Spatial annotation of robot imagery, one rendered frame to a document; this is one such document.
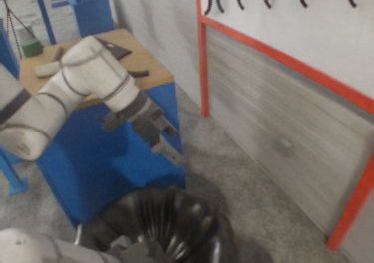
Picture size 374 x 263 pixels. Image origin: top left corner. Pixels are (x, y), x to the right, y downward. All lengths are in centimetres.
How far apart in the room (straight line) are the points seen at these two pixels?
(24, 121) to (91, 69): 16
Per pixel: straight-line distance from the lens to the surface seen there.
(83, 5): 453
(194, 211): 93
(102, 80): 59
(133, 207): 97
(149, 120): 60
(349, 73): 115
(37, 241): 29
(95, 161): 112
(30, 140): 54
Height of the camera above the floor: 140
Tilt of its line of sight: 37 degrees down
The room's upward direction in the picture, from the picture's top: 5 degrees counter-clockwise
